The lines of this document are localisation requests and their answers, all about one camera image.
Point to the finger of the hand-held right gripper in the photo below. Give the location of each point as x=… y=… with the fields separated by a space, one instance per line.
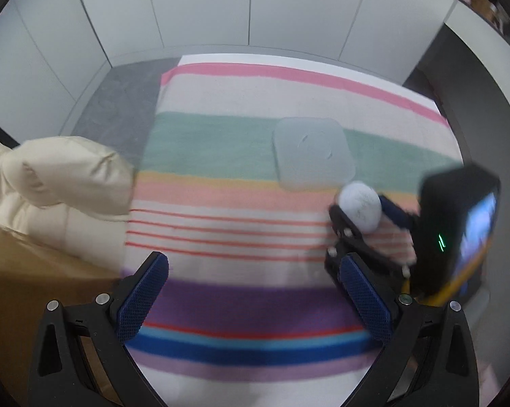
x=344 y=227
x=397 y=216

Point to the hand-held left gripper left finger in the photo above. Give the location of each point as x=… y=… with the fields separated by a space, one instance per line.
x=146 y=296

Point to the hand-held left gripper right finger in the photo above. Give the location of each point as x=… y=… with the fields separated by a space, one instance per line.
x=365 y=301

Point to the brown cardboard box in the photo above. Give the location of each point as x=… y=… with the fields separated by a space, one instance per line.
x=17 y=288

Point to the translucent plastic box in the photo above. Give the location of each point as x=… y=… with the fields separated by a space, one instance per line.
x=312 y=152

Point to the striped multicolour cloth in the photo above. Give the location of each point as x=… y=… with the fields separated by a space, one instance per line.
x=216 y=157

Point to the white counter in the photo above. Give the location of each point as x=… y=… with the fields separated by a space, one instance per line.
x=479 y=51

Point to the small brown box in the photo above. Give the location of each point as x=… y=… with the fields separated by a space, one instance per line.
x=484 y=8

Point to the white wall cabinet doors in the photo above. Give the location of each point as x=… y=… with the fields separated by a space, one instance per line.
x=195 y=4

